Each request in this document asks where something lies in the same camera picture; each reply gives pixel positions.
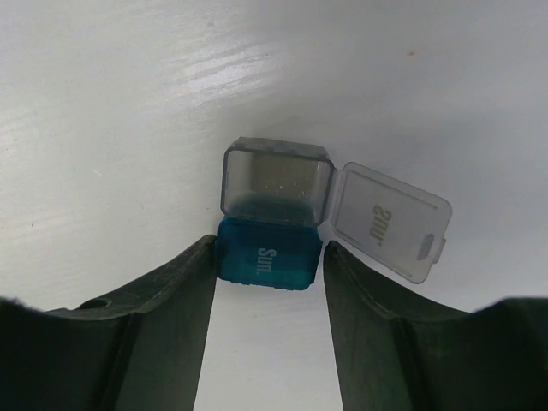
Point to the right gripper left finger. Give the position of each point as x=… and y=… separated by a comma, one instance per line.
x=138, y=347

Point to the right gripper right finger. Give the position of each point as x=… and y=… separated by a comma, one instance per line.
x=397, y=350

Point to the grey pill box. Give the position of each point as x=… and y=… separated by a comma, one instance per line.
x=287, y=183

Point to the blue pill box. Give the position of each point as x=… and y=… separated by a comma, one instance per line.
x=267, y=254

